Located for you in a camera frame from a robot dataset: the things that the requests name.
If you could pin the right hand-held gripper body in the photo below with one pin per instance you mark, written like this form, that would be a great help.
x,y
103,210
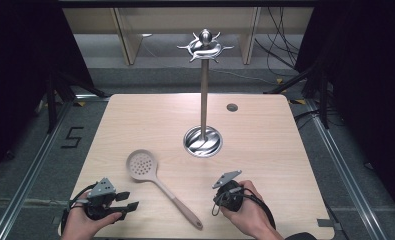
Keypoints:
x,y
231,196

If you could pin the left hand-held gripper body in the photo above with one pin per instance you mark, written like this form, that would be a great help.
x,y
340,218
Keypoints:
x,y
100,197

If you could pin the beige slotted spoon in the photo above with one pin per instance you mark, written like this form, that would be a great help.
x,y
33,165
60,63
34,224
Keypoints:
x,y
141,165

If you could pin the metal utensil rack stand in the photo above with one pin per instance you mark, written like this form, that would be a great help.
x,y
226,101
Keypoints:
x,y
204,100

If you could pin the person's right hand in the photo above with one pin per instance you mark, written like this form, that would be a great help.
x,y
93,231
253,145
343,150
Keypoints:
x,y
251,213

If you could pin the person's left hand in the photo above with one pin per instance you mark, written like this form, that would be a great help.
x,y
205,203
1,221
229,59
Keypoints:
x,y
80,223

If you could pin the grey table grommet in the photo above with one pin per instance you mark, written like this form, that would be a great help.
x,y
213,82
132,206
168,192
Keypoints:
x,y
232,107

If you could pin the grey tape strip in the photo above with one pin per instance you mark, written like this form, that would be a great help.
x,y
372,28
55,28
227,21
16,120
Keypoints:
x,y
325,222

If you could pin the black tripod stand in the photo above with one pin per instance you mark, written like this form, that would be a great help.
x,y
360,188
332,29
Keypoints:
x,y
51,100
323,96

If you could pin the black curtain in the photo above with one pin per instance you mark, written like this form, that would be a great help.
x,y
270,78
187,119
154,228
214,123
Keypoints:
x,y
18,66
368,83

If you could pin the metal floor rail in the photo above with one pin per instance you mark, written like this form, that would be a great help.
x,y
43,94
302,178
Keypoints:
x,y
345,173
35,166

